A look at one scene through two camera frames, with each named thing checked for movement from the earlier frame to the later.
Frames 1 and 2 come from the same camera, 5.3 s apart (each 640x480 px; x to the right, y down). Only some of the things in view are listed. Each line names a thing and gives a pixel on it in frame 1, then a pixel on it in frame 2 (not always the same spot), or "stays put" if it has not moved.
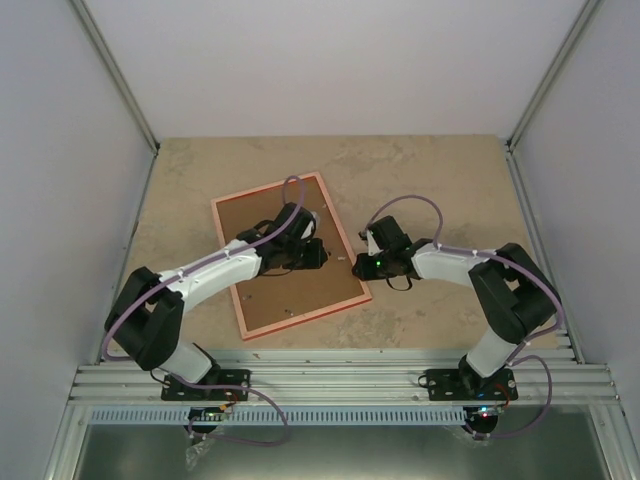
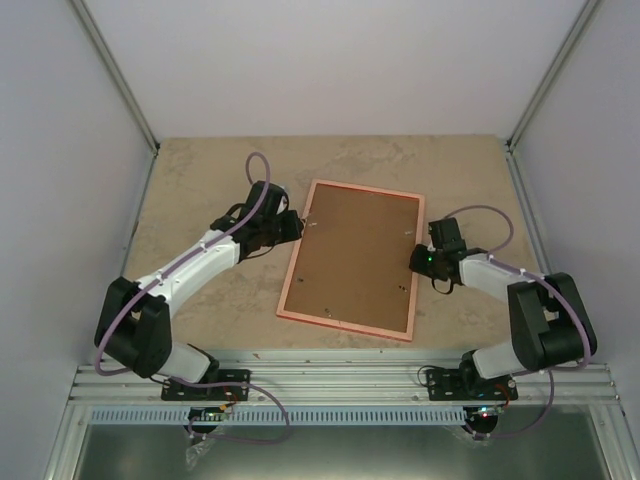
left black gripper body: [306, 261] -> [279, 235]
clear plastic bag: [193, 451] stays put
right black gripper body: [379, 271] -> [429, 266]
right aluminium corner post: [589, 11] stays put
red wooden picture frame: [290, 323] -> [395, 334]
